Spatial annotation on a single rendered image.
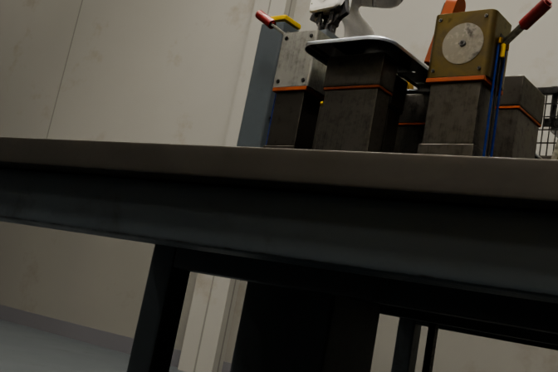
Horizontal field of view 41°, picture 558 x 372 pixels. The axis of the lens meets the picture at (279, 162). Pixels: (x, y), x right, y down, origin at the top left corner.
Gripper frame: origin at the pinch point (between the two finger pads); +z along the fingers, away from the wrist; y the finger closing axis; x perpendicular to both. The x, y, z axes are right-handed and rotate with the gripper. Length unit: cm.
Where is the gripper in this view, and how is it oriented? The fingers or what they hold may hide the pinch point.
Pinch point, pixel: (325, 34)
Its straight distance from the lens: 182.6
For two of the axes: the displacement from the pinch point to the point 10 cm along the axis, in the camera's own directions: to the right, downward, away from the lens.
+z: -1.9, 9.6, -1.9
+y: 6.9, -0.1, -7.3
